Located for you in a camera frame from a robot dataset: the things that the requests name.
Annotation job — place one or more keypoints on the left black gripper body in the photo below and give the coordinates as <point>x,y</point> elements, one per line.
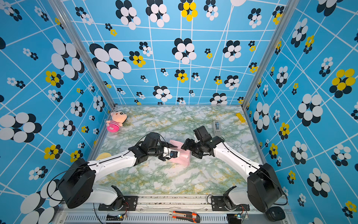
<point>160,150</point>

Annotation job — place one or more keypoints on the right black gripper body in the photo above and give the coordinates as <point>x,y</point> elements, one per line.
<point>196,148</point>

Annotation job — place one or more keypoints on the purple wrapping paper sheet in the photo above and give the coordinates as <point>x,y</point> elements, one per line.
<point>183,157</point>

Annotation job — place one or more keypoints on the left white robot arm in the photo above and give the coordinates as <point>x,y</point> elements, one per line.
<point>78,184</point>

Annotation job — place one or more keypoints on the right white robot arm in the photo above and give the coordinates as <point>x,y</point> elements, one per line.
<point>263,187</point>

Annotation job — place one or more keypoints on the pink plush doll toy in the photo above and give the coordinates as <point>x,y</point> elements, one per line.
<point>117,121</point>

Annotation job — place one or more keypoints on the yellow tape piece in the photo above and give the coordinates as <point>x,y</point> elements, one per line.
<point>241,118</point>

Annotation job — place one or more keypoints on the red black utility knife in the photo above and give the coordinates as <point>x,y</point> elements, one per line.
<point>186,215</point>

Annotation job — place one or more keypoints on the black computer mouse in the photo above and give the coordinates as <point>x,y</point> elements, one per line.
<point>275,213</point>

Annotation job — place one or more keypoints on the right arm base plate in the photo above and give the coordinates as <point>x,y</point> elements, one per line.
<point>234,199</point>

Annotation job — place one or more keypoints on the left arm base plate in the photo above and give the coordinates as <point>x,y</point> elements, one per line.
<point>122,203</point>

